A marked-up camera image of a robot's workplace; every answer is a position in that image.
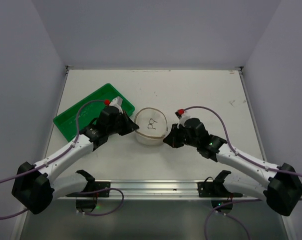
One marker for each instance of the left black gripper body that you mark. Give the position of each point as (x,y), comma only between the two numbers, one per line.
(123,121)

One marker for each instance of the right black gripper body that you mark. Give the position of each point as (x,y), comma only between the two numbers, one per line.
(177,136)

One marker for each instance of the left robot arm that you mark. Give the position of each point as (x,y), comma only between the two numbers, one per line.
(38,184)

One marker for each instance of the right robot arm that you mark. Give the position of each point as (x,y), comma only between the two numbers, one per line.
(279,186)

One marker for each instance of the green plastic tray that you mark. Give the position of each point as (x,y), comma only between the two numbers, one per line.
(65,121)

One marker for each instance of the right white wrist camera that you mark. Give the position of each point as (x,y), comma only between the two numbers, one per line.
(183,116)

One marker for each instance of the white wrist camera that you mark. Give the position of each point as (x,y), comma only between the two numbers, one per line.
(183,116)
(116,102)

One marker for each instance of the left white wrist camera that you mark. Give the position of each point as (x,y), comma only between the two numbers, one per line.
(116,102)

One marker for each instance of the aluminium front rail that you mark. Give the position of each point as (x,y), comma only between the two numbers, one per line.
(146,189)

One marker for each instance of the right black base bracket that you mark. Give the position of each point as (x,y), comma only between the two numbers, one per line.
(214,188)

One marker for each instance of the black base bracket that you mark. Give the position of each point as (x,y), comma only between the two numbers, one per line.
(214,188)
(100,188)

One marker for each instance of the left black base bracket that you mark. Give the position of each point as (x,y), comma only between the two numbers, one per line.
(100,188)

